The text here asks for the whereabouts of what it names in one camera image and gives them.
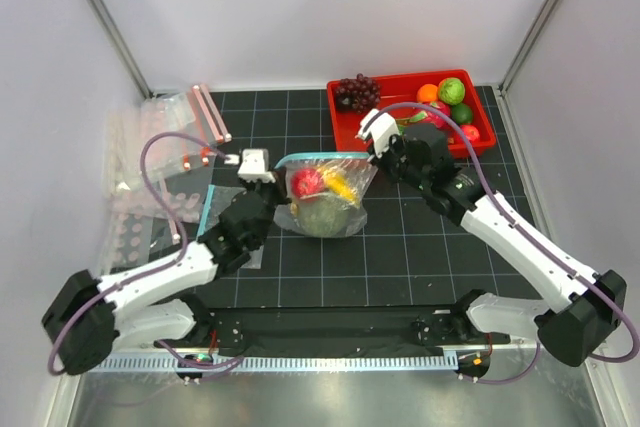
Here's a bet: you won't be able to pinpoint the pink dragon fruit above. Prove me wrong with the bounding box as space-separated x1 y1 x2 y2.
397 100 452 129

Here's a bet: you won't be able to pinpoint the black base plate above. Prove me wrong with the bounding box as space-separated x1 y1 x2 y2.
168 305 510 359

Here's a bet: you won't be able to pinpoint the dark green lime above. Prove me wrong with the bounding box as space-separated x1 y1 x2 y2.
450 103 474 125

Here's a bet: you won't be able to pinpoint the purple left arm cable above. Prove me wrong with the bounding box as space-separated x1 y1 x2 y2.
47 130 246 388

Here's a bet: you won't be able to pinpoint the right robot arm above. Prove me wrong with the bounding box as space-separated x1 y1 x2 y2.
358 115 639 367

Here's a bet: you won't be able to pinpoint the green cabbage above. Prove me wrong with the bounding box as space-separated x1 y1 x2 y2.
437 77 466 105

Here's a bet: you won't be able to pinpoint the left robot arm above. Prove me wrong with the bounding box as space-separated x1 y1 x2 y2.
42 172 288 376

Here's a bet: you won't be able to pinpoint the left aluminium corner post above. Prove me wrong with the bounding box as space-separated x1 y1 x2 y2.
86 0 154 98

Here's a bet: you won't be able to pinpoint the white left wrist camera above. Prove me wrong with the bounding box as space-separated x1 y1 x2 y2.
224 148 276 183

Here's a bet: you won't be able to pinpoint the orange tangerine back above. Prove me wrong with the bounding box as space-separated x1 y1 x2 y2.
416 84 439 104

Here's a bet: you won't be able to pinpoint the aluminium slotted rail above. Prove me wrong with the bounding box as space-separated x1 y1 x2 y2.
91 351 458 373

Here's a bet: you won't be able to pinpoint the clear zip bag white label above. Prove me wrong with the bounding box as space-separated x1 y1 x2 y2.
196 184 264 270

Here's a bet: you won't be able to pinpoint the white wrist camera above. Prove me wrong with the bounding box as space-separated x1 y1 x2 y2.
224 148 276 183
356 109 400 158

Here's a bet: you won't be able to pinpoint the yellow banana bunch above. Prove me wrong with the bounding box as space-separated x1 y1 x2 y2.
318 167 360 206

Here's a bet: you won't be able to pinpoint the red plastic tray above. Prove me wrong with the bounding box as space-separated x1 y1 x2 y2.
327 69 496 156

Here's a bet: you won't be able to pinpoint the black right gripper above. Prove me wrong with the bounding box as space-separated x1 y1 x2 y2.
367 130 429 192

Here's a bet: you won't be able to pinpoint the right aluminium corner post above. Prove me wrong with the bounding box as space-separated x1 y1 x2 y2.
498 0 562 96

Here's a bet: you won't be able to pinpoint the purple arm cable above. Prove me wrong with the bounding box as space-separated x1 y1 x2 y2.
372 101 640 386
47 130 246 388

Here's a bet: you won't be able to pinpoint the purple grape bunch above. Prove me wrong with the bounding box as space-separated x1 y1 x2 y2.
333 73 381 113

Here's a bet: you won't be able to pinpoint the green netted melon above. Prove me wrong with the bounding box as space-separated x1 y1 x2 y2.
295 192 351 238

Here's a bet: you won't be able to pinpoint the aluminium corner post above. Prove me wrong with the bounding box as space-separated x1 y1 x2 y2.
86 0 154 98
498 0 562 96

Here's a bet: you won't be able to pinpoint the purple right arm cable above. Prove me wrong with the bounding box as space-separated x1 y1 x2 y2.
372 101 640 386

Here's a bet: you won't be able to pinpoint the red apple large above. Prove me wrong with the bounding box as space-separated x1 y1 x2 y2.
290 168 325 198

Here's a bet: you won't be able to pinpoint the clear bag pink dots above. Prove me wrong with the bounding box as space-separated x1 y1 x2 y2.
102 182 204 273

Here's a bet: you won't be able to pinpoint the clear zip bag blue zipper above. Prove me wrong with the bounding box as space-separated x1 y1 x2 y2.
275 152 377 238

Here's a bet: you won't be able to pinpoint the stack of pink zip bags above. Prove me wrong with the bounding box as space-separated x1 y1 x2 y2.
104 84 232 196

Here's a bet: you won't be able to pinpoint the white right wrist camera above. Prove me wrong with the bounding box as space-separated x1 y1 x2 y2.
356 109 400 158

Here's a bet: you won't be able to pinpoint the red apple small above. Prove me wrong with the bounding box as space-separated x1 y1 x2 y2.
457 124 481 143

